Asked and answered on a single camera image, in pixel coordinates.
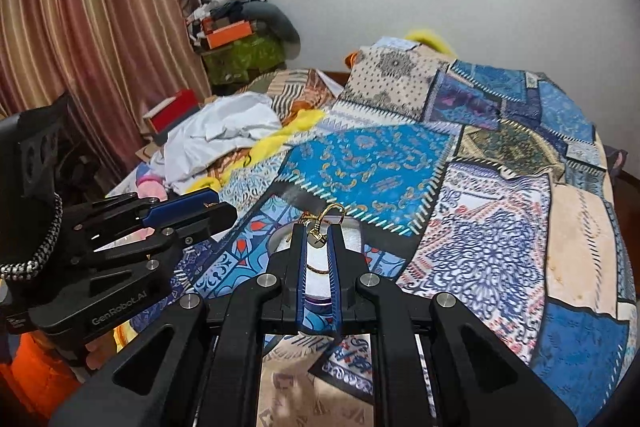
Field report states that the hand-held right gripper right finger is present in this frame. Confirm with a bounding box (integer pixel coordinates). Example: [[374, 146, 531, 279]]
[[326, 223, 581, 427]]

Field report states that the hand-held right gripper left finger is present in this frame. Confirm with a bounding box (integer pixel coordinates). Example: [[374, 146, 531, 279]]
[[47, 223, 307, 427]]

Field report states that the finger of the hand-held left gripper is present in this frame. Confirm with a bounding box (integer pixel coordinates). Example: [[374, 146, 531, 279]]
[[70, 202, 239, 290], [64, 188, 221, 230]]

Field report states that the white round jewelry box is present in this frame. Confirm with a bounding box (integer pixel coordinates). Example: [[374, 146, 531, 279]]
[[266, 216, 364, 304]]

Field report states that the orange cloth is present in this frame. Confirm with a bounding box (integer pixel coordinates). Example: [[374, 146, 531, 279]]
[[0, 331, 87, 420]]

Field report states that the white cloth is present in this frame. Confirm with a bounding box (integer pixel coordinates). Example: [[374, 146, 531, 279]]
[[149, 92, 284, 196]]

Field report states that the red box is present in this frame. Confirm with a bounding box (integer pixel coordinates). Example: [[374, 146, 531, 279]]
[[142, 89, 201, 134]]

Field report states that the yellow cloth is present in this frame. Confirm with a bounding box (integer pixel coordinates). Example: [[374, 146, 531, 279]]
[[190, 108, 327, 194]]

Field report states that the patchwork bedspread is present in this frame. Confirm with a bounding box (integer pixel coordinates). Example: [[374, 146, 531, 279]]
[[107, 36, 632, 427]]

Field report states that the striped brown blanket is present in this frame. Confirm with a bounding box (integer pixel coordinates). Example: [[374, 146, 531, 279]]
[[234, 68, 347, 114]]

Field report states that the orange box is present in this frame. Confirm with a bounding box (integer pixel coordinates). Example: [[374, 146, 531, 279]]
[[204, 20, 253, 50]]

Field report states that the striped brown curtain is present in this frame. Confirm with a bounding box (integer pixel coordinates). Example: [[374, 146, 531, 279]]
[[0, 0, 215, 190]]

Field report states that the grey bolster pillow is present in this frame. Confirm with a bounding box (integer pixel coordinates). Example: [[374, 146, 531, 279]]
[[239, 1, 302, 60]]

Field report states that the pile of clothes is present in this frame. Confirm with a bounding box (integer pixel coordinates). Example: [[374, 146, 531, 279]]
[[186, 0, 269, 30]]

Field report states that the yellow pillow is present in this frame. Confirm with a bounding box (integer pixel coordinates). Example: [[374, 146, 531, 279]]
[[404, 27, 459, 58]]

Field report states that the black and white braided cord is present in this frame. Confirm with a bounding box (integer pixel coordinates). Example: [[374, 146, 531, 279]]
[[0, 193, 64, 281]]

